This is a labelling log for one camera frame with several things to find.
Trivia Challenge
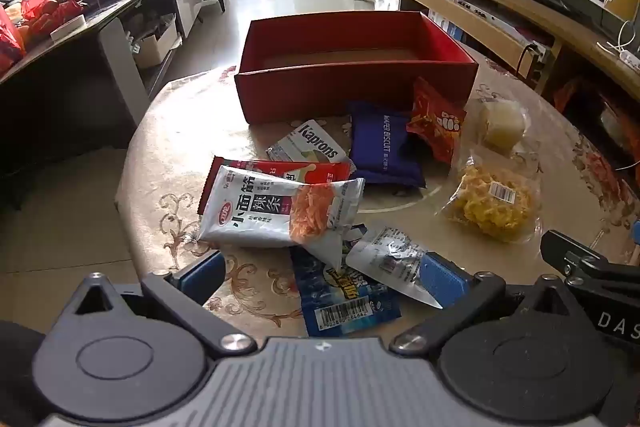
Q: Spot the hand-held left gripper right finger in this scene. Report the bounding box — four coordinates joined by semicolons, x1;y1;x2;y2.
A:
390;253;593;355

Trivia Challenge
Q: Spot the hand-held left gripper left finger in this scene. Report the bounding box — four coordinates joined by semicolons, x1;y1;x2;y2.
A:
55;251;258;356

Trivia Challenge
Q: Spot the clear silver snack packet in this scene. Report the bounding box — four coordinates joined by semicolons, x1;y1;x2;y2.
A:
345;226;446;309

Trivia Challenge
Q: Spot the white spicy strip packet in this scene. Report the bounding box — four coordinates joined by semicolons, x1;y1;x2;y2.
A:
192;164;366;270

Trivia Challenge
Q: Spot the yellow cracker clear pack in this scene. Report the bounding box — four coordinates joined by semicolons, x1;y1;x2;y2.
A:
435;152;543;245

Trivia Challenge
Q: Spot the blue snack packet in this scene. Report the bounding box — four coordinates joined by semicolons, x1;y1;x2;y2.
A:
290;224;403;338

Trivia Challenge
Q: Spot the navy wafer biscuit packet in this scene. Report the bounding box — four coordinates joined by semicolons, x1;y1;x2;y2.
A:
346;99;428;190

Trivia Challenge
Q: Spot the long red snack packet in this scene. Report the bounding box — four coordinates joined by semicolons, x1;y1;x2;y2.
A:
197;155;357;217

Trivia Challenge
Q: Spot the red gummy candy packet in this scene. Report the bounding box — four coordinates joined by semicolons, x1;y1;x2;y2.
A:
406;77;468;168

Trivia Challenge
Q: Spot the white grey cracker packet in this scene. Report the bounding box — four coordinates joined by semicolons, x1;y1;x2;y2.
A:
265;119;353;165

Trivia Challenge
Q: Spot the red cardboard box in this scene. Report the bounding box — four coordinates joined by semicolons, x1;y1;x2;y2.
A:
234;11;480;125

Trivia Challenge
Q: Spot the beige patterned tablecloth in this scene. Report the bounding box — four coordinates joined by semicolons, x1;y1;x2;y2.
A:
115;49;640;343

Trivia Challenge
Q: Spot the orange plastic bag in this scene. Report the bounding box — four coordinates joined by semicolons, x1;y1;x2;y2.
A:
552;77;583;112

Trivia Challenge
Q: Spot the white pastry clear pack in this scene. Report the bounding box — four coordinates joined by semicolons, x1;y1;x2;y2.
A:
470;97;533;152

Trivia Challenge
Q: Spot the white power strip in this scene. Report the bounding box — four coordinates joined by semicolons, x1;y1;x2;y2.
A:
597;42;640;72

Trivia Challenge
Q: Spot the white storage box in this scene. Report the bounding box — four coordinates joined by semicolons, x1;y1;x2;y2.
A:
135;14;182;70

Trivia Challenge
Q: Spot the wooden television cabinet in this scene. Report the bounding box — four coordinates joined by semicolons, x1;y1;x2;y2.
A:
345;0;640;148

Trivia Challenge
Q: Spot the white bin with blue latch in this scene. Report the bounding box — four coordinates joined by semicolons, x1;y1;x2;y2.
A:
122;24;142;58

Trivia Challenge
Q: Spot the white blue box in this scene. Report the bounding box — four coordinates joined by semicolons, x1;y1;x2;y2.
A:
430;12;466;42

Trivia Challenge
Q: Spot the flat white case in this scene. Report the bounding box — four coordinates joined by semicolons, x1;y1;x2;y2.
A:
50;18;89;42

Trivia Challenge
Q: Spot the dark long coffee table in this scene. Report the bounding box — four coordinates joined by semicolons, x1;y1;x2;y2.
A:
0;0;203;212

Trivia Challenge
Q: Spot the red bag of fruit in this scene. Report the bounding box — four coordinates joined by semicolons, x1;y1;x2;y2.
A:
20;0;88;45

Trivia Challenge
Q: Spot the large red plastic bag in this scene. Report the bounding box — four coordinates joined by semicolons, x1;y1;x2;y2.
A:
0;4;27;78

